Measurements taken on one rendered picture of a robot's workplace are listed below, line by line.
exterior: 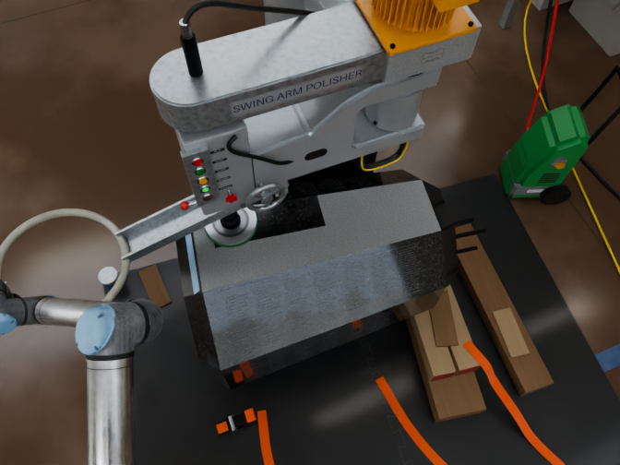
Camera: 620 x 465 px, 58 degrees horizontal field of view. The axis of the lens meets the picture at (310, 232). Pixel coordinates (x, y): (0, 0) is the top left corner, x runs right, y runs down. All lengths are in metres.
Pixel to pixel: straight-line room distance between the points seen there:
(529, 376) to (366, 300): 1.07
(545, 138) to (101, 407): 2.60
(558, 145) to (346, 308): 1.54
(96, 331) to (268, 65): 0.84
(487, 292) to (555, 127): 0.95
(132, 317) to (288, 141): 0.76
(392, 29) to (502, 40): 2.79
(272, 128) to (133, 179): 1.86
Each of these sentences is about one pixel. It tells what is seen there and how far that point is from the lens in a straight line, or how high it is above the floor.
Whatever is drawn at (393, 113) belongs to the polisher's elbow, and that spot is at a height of 1.39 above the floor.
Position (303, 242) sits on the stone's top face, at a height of 0.87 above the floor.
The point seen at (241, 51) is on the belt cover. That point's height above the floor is 1.74.
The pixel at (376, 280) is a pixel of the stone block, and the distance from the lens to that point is 2.35.
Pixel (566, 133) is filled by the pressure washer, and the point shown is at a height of 0.56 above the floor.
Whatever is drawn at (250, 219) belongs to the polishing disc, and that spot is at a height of 0.89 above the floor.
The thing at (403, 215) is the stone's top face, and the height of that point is 0.87.
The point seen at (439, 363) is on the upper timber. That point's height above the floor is 0.22.
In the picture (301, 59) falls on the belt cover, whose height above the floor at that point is 1.74.
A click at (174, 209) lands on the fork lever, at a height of 1.02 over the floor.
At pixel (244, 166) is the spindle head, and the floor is 1.39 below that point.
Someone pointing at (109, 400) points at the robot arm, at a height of 1.50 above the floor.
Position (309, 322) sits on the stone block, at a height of 0.69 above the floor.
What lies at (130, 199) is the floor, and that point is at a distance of 3.55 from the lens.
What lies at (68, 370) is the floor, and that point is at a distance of 3.23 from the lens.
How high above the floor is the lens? 2.91
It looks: 62 degrees down
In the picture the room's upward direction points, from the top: 1 degrees clockwise
